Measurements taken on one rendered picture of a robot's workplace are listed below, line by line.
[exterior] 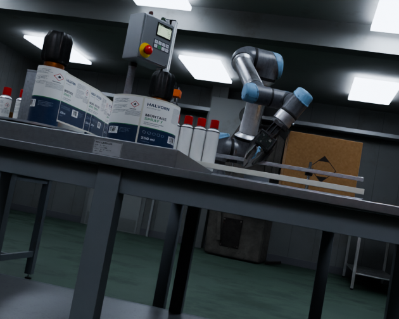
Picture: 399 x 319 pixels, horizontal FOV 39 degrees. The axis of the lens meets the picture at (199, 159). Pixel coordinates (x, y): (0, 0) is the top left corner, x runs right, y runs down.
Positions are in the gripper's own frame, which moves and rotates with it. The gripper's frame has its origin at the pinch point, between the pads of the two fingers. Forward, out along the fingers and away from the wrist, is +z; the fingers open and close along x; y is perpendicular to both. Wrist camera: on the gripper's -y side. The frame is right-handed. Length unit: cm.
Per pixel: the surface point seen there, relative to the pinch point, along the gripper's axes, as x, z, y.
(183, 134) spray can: -26.0, 6.7, 2.8
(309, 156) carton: 15.4, -19.8, -19.3
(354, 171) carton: 33.6, -26.5, -20.5
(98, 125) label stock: -44, 23, 31
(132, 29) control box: -72, -13, -2
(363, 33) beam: -33, -188, -349
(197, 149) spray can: -18.1, 7.6, 2.6
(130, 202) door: -200, 162, -765
